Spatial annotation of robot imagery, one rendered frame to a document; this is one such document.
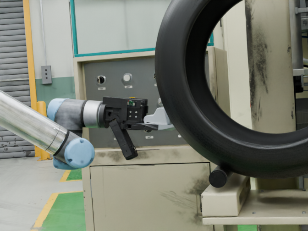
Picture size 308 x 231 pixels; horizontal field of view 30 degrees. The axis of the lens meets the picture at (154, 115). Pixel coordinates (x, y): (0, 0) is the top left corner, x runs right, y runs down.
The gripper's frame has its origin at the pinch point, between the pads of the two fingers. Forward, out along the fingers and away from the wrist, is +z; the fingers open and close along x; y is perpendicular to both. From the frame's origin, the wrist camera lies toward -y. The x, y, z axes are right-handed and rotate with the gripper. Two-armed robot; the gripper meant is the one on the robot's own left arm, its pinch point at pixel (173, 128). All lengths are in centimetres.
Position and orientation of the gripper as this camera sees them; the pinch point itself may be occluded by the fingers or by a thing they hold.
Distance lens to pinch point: 152.1
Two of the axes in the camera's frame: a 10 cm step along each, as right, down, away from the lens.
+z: 9.6, 0.7, -2.5
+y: 0.6, -10.0, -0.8
